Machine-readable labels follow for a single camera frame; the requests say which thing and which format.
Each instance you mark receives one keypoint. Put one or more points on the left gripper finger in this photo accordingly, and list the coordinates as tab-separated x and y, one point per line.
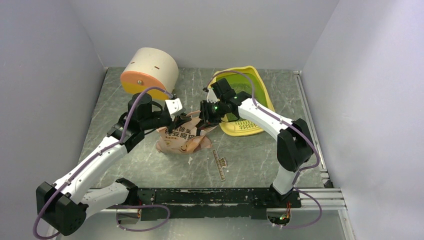
172	127
182	119

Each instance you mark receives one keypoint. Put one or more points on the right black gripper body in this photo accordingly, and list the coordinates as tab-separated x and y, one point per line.
211	112

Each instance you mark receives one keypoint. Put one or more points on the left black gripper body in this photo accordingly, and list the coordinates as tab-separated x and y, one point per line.
157	119

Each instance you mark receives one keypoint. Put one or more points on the pink cat litter bag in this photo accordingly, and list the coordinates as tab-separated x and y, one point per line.
185	139

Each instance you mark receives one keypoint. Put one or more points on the yellow green litter box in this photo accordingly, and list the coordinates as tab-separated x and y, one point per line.
242	79

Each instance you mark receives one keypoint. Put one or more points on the torn bag top strip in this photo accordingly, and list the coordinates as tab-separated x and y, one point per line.
221	163

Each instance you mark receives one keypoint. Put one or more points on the white orange cylindrical bin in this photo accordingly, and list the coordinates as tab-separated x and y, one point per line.
149	67

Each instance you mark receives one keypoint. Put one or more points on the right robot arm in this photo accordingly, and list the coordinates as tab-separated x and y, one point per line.
292	137

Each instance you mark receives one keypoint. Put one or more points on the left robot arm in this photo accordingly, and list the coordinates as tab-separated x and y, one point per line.
69	201

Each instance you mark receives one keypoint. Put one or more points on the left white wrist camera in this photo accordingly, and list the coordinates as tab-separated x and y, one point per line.
174	107

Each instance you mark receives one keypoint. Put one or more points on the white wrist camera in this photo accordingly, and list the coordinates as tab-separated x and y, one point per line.
211	97
174	107

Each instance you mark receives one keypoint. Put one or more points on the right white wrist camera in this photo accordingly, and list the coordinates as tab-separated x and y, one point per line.
211	97

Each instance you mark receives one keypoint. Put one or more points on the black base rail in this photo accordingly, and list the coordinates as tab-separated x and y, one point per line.
199	203

